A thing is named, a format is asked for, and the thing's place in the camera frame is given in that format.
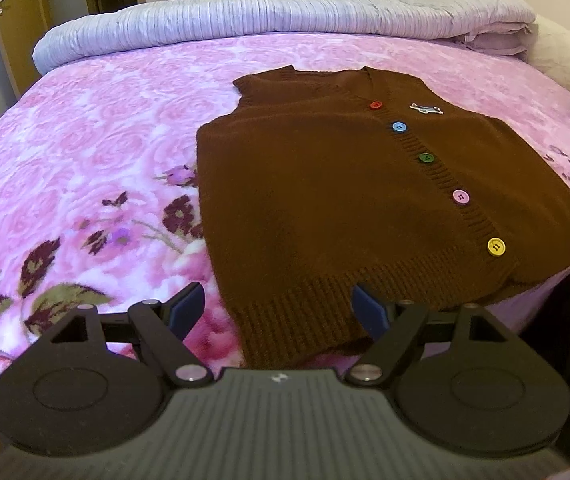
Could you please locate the wooden door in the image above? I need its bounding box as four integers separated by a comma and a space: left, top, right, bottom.
0, 0, 50, 101

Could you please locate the cream pillow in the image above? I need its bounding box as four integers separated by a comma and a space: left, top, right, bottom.
525, 12, 570, 101

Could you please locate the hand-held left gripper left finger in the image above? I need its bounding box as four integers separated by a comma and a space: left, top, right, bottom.
50, 281, 214, 387

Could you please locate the lavender ribbed quilt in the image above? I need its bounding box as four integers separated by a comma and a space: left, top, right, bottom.
32, 0, 538, 75

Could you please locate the pink floral blanket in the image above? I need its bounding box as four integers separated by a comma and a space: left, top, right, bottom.
0, 35, 570, 411

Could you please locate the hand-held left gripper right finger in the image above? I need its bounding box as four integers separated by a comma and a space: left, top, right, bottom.
347, 283, 508, 388

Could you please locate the brown knitted vest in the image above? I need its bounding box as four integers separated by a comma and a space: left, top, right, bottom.
196, 65, 570, 368

